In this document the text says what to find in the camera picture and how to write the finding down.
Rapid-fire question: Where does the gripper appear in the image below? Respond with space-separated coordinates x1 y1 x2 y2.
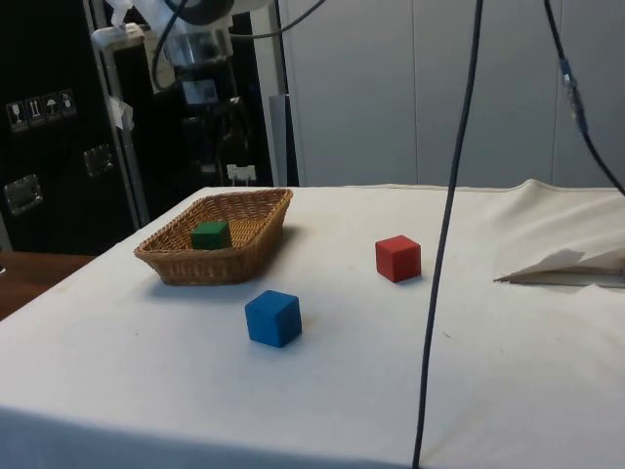
179 64 220 107

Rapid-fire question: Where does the green cube block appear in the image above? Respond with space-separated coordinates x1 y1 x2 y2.
190 220 232 251

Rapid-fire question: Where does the wicker basket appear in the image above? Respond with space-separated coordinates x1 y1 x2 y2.
133 188 295 287

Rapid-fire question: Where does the pale locker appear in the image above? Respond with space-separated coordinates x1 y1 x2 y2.
555 0 625 189
281 0 415 188
412 0 559 188

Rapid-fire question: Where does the black cabinet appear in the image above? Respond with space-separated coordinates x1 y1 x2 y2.
0 0 275 256

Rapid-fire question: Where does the blue cube block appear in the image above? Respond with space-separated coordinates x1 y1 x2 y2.
244 289 303 350

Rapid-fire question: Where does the red cube block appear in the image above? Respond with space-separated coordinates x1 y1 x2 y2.
374 234 423 284

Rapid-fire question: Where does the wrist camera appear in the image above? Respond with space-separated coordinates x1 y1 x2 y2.
91 25 148 51

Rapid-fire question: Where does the black cable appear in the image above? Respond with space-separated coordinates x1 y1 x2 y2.
411 0 485 469
228 0 327 40
542 0 625 197

